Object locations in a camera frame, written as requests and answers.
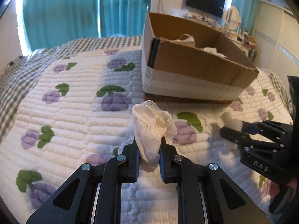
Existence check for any operator hand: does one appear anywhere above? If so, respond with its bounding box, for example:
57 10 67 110
269 178 298 202

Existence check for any white oval vanity mirror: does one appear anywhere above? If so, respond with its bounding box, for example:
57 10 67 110
223 6 241 31

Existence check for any brown cardboard box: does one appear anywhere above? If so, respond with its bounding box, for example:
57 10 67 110
141 13 258 104

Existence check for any white wardrobe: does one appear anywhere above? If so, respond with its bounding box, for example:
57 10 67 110
254 1 298 85

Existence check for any white dressing table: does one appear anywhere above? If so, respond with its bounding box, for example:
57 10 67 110
218 28 258 62

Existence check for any grey white soft cloth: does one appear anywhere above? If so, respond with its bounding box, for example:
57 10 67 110
221 112 243 131

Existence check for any white lace fabric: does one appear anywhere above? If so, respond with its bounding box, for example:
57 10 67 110
118 100 177 172

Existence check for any grey checked bedsheet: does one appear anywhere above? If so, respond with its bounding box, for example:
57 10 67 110
1 36 293 139

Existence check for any black wall television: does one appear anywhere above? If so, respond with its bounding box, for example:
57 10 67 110
186 0 225 18

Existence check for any teal curtain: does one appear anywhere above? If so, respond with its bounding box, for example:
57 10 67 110
22 0 150 51
232 0 260 36

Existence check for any teal curtain right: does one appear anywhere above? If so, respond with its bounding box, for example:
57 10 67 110
232 0 260 36

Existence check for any teal curtain left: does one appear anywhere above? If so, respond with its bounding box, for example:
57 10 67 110
22 0 150 51

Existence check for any white floral quilt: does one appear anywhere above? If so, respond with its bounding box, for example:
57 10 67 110
1 47 293 223

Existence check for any clear plastic bag pile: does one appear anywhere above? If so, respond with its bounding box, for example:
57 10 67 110
171 9 189 19

